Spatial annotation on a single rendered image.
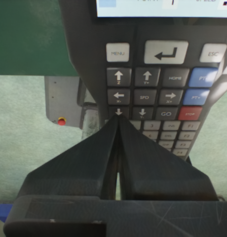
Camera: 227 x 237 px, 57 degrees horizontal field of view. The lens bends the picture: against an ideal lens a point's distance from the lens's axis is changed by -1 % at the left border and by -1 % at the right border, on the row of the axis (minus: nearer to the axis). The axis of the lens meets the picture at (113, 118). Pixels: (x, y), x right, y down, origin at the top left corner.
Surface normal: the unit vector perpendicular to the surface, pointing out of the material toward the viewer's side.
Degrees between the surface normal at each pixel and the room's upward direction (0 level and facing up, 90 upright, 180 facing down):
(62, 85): 0
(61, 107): 0
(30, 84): 0
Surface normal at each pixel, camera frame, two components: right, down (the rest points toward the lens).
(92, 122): 0.21, -0.63
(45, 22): -0.03, 0.76
